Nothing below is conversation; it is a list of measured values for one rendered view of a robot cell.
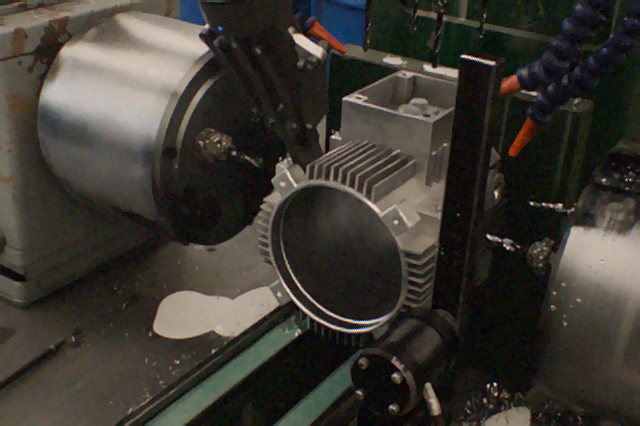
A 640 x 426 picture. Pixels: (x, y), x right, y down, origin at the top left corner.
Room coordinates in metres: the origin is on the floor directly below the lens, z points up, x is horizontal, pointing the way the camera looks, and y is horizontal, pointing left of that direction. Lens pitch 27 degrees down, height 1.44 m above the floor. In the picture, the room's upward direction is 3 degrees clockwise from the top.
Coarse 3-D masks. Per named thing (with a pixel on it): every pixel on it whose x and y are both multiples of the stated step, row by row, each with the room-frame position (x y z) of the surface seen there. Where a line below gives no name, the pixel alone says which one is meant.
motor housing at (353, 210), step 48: (288, 192) 0.77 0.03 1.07; (336, 192) 0.88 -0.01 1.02; (384, 192) 0.74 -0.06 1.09; (432, 192) 0.79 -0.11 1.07; (288, 240) 0.80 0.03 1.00; (336, 240) 0.86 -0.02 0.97; (384, 240) 0.91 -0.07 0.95; (432, 240) 0.72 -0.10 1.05; (480, 240) 0.81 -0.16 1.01; (288, 288) 0.77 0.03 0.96; (336, 288) 0.80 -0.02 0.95; (384, 288) 0.81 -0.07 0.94
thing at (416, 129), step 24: (408, 72) 0.93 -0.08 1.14; (360, 96) 0.85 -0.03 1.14; (384, 96) 0.90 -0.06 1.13; (408, 96) 0.92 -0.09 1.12; (432, 96) 0.91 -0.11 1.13; (360, 120) 0.83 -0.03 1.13; (384, 120) 0.81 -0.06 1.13; (408, 120) 0.80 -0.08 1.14; (432, 120) 0.79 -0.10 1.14; (384, 144) 0.81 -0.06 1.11; (408, 144) 0.80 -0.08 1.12; (432, 144) 0.79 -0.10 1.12; (432, 168) 0.79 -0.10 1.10
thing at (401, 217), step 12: (492, 156) 0.86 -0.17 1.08; (288, 168) 0.78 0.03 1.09; (300, 168) 0.79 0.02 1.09; (276, 180) 0.78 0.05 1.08; (288, 180) 0.77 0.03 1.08; (300, 180) 0.78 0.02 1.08; (396, 204) 0.71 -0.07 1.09; (408, 204) 0.72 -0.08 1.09; (384, 216) 0.72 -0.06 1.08; (396, 216) 0.71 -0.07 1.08; (408, 216) 0.71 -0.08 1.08; (396, 228) 0.71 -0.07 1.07; (408, 228) 0.70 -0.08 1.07; (276, 288) 0.78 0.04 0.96; (288, 300) 0.77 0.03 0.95
